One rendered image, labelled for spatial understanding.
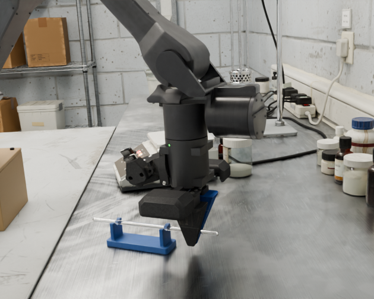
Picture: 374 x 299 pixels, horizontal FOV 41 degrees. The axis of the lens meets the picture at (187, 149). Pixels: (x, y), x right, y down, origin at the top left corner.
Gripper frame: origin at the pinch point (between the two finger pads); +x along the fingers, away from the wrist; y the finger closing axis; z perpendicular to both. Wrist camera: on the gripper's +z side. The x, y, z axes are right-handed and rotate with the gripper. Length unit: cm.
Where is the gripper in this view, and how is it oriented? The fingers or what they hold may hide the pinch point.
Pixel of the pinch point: (190, 221)
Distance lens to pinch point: 69.8
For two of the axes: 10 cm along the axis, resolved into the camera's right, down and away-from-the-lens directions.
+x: 0.5, 9.7, 2.4
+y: -3.8, 2.4, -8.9
